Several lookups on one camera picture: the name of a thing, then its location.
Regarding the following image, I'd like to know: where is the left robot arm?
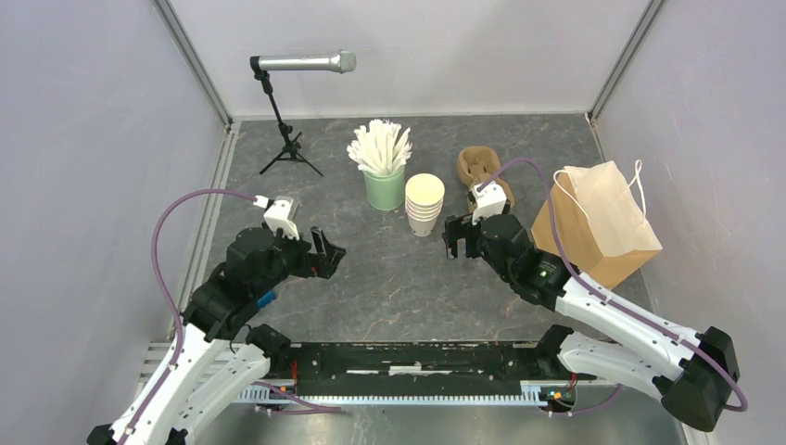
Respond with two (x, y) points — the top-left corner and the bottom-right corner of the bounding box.
(86, 225), (347, 444)

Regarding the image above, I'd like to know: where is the white paper straws bundle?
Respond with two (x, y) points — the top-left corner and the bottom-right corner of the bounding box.
(346, 119), (412, 176)

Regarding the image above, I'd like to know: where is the brown paper bag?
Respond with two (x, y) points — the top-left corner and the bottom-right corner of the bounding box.
(531, 159), (663, 289)

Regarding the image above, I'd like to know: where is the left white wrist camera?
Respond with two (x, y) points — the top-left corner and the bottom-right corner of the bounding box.
(253, 195), (300, 240)

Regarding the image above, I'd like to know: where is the brown cardboard cup carrier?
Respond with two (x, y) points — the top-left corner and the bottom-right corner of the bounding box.
(457, 146), (501, 189)

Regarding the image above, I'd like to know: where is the black tripod mic stand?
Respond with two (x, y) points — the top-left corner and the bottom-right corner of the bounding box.
(254, 70), (324, 177)

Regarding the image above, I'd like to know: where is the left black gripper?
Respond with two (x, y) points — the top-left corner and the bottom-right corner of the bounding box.
(253, 222), (346, 297)

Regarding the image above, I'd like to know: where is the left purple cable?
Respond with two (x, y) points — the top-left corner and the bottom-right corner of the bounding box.
(116, 188), (272, 445)

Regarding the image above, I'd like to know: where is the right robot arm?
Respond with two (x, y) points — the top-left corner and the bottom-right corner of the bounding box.
(442, 214), (740, 432)

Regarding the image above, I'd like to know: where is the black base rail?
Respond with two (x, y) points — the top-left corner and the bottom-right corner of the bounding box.
(264, 341), (573, 397)

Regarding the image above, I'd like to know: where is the stack of white paper cups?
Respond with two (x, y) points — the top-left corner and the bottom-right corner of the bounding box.
(405, 173), (445, 237)

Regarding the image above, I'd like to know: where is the silver microphone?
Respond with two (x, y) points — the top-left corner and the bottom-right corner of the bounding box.
(249, 50), (357, 74)

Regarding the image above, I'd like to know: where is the green straw holder cup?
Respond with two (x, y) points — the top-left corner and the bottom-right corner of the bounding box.
(362, 167), (405, 211)

